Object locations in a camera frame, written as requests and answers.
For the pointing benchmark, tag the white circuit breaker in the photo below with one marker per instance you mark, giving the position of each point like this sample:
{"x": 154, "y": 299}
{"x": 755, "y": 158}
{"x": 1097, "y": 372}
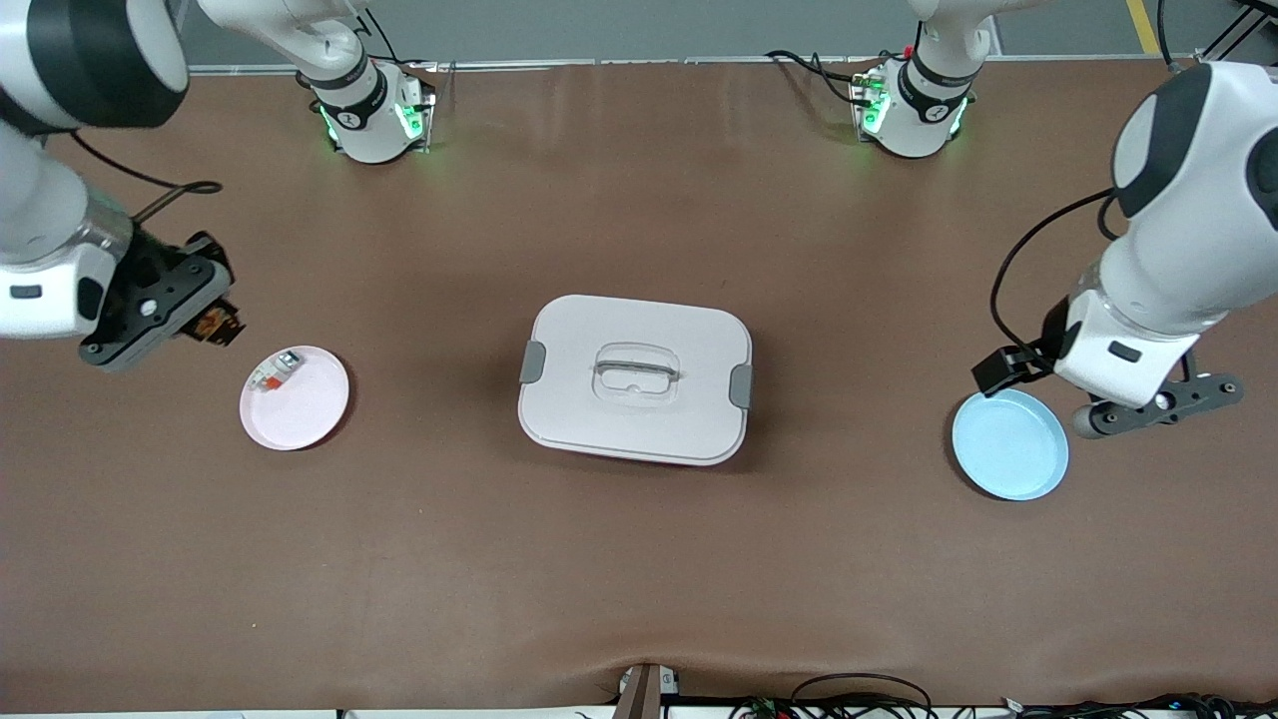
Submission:
{"x": 275, "y": 371}

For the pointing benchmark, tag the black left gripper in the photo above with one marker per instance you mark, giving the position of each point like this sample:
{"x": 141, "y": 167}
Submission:
{"x": 1053, "y": 340}

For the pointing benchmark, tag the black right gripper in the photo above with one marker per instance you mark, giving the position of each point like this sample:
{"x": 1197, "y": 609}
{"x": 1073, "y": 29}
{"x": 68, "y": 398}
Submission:
{"x": 150, "y": 266}

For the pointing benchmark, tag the grey box latch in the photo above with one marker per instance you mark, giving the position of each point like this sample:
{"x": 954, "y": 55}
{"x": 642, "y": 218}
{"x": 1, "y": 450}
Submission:
{"x": 532, "y": 361}
{"x": 741, "y": 386}

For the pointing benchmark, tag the aluminium table edge rail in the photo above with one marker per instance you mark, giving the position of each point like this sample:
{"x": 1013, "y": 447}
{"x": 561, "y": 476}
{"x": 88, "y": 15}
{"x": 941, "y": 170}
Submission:
{"x": 649, "y": 61}

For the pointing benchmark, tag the white lidded storage box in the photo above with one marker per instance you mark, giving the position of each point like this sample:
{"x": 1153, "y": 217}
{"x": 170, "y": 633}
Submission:
{"x": 639, "y": 419}

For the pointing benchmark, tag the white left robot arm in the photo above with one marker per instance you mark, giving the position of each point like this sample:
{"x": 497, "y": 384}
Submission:
{"x": 1188, "y": 230}

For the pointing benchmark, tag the pink round plate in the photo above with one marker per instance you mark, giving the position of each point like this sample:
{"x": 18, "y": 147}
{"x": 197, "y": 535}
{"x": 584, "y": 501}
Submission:
{"x": 305, "y": 414}

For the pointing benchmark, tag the black orange switch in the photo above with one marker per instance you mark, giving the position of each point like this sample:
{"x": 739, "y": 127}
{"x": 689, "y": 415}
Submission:
{"x": 216, "y": 325}

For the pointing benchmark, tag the light blue round plate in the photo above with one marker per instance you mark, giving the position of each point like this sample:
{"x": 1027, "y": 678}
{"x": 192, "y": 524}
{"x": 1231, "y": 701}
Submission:
{"x": 1008, "y": 449}

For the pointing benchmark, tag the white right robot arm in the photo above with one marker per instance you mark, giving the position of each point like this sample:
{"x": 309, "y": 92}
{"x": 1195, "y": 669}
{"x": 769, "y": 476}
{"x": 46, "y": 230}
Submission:
{"x": 40, "y": 200}

